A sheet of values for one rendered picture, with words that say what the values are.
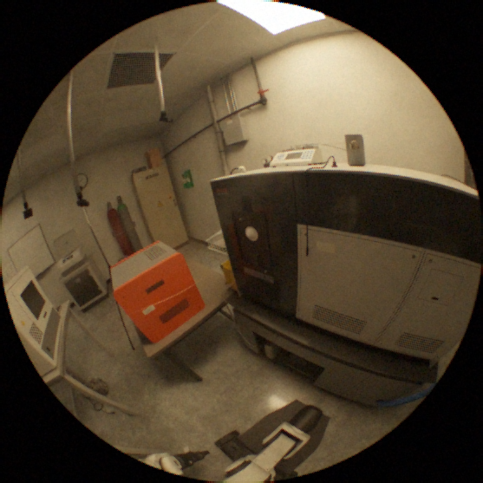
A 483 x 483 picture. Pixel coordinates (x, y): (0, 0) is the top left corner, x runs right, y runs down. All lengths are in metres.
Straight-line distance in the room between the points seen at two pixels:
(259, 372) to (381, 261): 1.31
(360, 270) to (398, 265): 0.12
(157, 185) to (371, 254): 3.56
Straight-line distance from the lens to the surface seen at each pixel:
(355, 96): 1.67
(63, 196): 4.00
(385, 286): 0.56
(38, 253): 4.33
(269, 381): 1.51
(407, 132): 1.64
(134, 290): 0.84
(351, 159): 0.69
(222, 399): 1.55
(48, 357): 1.30
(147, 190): 3.55
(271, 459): 1.05
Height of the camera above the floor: 1.47
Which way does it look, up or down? 26 degrees down
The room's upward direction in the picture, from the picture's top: 12 degrees counter-clockwise
